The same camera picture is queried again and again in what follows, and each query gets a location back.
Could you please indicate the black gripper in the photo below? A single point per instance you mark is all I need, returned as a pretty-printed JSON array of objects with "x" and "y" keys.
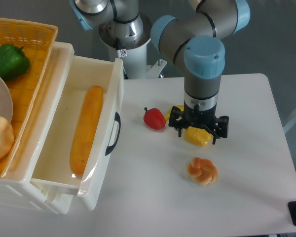
[{"x": 217, "y": 127}]

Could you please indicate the white drawer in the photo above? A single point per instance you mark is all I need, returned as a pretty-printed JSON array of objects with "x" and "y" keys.
[{"x": 53, "y": 165}]

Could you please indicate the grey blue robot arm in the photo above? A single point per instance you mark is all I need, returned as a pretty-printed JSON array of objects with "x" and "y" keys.
[{"x": 194, "y": 47}]

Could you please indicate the white drawer cabinet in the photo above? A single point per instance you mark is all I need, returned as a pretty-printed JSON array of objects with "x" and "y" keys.
[{"x": 16, "y": 188}]

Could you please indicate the yellow corn piece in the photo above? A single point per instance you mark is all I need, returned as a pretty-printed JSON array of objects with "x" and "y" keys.
[{"x": 197, "y": 136}]

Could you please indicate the yellow banana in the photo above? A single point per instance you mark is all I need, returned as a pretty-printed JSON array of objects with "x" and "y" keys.
[{"x": 167, "y": 115}]

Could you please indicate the red bell pepper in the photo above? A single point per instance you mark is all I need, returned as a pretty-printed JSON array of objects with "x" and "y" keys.
[{"x": 154, "y": 119}]

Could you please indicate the knotted bread roll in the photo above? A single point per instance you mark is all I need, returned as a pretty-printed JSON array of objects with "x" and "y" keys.
[{"x": 202, "y": 171}]

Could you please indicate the long orange baguette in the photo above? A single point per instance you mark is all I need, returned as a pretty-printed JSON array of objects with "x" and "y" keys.
[{"x": 86, "y": 129}]

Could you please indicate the orange plastic basket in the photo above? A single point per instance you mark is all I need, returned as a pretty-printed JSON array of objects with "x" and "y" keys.
[{"x": 37, "y": 40}]

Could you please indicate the green bell pepper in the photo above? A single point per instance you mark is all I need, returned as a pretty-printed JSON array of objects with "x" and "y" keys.
[{"x": 13, "y": 62}]

